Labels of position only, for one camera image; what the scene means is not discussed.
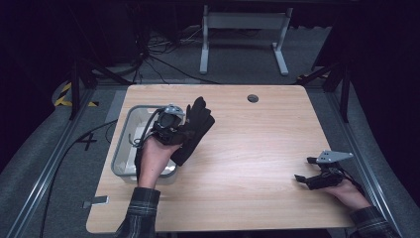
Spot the right hand-held gripper cable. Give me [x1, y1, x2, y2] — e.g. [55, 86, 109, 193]
[338, 168, 365, 195]

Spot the aluminium floor rail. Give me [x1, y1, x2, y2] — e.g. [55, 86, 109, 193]
[5, 88, 97, 238]
[325, 90, 404, 238]

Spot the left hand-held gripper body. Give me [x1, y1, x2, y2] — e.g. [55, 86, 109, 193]
[152, 104, 187, 147]

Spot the hand-held gripper cable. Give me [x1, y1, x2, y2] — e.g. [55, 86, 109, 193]
[338, 168, 365, 195]
[128, 108, 166, 182]

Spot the person's left hand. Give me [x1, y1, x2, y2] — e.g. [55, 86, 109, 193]
[136, 134, 181, 190]

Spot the person's right hand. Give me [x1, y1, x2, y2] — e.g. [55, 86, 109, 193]
[321, 179, 372, 212]

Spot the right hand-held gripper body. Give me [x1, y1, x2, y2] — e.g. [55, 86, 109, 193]
[305, 150, 355, 191]

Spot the yellow black hazard tape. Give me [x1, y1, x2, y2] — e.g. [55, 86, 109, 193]
[53, 81, 100, 108]

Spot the long black floor cable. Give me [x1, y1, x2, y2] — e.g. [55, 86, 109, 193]
[39, 118, 119, 238]

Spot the black metal stand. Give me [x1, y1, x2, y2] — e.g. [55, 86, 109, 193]
[68, 59, 134, 121]
[296, 61, 352, 124]

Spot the white plastic bin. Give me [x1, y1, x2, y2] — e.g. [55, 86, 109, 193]
[110, 104, 185, 185]

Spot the left hand-held gripper cable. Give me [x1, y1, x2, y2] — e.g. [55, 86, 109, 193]
[128, 108, 166, 182]

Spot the white desk frame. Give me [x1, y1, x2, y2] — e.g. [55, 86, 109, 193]
[199, 4, 294, 76]

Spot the small metal clip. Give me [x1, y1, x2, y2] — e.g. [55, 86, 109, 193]
[81, 194, 110, 210]

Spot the bundle of black cables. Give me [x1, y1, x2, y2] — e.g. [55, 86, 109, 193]
[130, 28, 221, 85]

